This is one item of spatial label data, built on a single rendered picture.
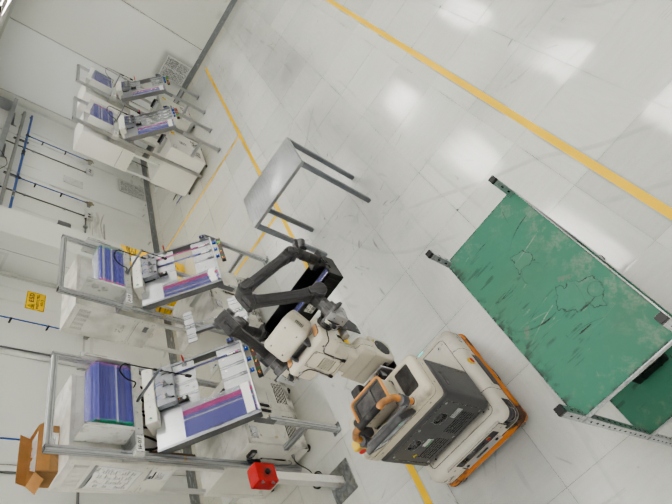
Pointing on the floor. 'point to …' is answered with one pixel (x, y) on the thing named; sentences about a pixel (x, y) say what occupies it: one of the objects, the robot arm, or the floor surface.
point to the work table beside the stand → (274, 171)
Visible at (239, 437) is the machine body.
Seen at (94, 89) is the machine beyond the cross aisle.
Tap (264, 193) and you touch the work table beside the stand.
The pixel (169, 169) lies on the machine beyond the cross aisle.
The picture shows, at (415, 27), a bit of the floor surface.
